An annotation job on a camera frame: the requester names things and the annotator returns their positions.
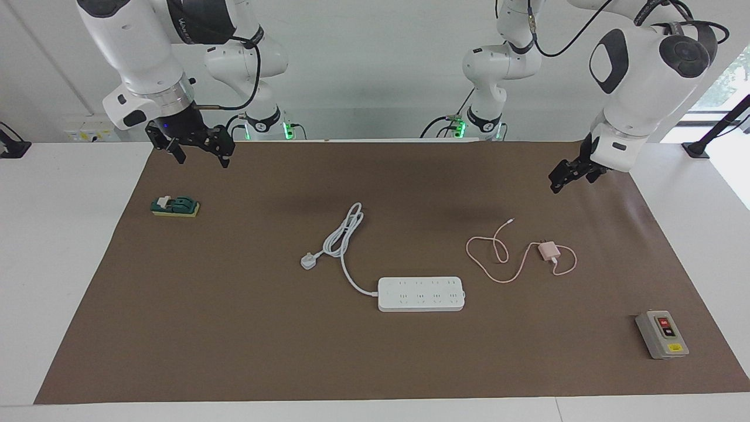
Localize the pink charging cable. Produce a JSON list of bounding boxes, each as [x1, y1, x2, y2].
[[466, 218, 578, 285]]

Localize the white power strip with cord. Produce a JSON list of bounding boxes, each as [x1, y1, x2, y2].
[[301, 203, 467, 312]]

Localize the black clamp stand with pole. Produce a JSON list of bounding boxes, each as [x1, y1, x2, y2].
[[681, 94, 750, 159]]

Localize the window with green view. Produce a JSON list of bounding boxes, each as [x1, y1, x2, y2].
[[680, 44, 750, 127]]

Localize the brown paper table mat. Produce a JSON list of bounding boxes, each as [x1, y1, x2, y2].
[[33, 141, 750, 405]]

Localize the black right base cable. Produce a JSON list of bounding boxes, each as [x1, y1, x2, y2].
[[224, 114, 249, 142]]

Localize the black base cable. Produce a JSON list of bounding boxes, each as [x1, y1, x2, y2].
[[224, 114, 249, 142], [419, 88, 476, 139]]

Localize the green knife switch yellow base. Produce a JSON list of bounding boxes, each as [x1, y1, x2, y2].
[[151, 195, 201, 219]]

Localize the white wall socket box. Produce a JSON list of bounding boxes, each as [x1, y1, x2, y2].
[[63, 114, 122, 143]]

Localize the black left base cable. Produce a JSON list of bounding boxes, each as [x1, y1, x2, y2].
[[419, 88, 476, 139]]

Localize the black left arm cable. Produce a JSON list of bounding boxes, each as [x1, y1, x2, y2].
[[526, 0, 731, 59]]

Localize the black clamp mount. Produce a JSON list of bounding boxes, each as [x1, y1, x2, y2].
[[0, 121, 32, 159]]

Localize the grey on-off switch box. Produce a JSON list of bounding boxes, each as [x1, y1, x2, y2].
[[635, 309, 690, 360]]

